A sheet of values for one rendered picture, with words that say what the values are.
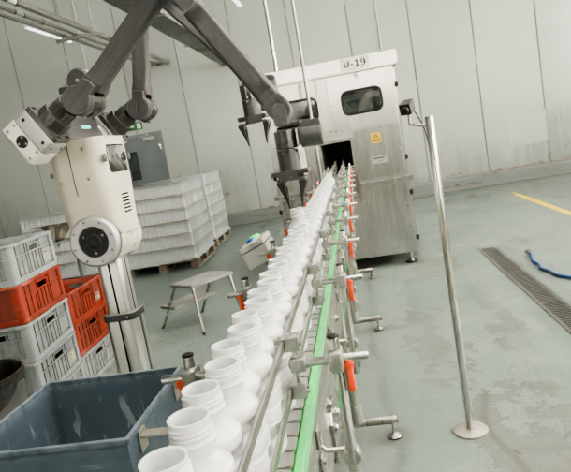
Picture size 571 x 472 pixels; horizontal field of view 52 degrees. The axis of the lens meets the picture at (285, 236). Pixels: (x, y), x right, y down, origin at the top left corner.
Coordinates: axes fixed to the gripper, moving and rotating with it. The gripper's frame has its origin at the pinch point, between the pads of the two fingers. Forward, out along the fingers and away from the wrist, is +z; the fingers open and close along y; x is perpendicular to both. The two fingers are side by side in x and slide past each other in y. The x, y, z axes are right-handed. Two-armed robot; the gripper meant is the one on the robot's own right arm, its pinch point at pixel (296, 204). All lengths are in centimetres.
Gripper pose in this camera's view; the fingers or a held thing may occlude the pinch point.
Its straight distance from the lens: 156.3
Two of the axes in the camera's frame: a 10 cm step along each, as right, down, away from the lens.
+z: 1.7, 9.7, 1.5
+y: 9.8, -1.5, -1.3
